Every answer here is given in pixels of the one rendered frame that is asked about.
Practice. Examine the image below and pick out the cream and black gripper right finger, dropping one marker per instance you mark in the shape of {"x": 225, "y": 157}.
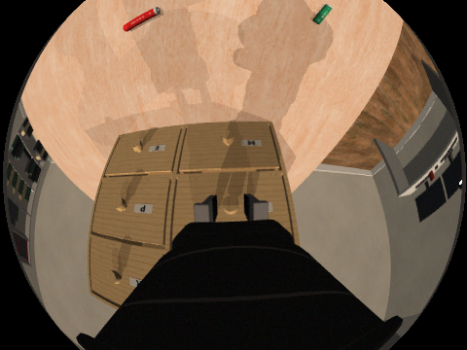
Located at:
{"x": 259, "y": 208}

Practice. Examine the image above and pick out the brown wooden drawer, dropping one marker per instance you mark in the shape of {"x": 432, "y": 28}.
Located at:
{"x": 242, "y": 147}
{"x": 133, "y": 210}
{"x": 230, "y": 192}
{"x": 155, "y": 152}
{"x": 130, "y": 266}

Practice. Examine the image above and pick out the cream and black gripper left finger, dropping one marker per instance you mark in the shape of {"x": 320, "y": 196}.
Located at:
{"x": 202, "y": 210}

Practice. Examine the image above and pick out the small wooden chest of drawers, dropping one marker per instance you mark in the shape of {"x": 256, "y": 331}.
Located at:
{"x": 171, "y": 202}

